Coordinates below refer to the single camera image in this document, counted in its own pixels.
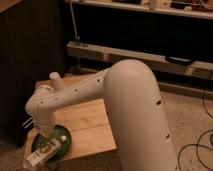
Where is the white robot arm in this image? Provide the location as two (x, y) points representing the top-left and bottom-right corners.
(25, 59), (180, 171)

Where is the black case handle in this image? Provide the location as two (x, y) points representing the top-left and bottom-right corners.
(165, 56), (195, 66)

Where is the black striped box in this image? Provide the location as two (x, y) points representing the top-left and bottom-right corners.
(22, 117), (33, 129)

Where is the white paper cup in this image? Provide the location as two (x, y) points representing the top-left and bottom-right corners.
(49, 72), (65, 91)

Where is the dark wooden cabinet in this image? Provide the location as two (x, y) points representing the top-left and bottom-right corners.
(0, 0), (66, 147)

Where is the wooden shelf board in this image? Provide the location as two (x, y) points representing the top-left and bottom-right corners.
(63, 0), (213, 20)

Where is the black floor cable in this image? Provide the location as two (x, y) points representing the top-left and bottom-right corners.
(177, 71), (213, 171)

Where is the long wooden case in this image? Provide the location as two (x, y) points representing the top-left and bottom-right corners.
(67, 41), (213, 79)

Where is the metal pole stand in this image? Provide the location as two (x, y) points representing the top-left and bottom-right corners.
(69, 0), (87, 47)

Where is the green ceramic bowl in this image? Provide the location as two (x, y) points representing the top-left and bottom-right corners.
(31, 125), (72, 164)

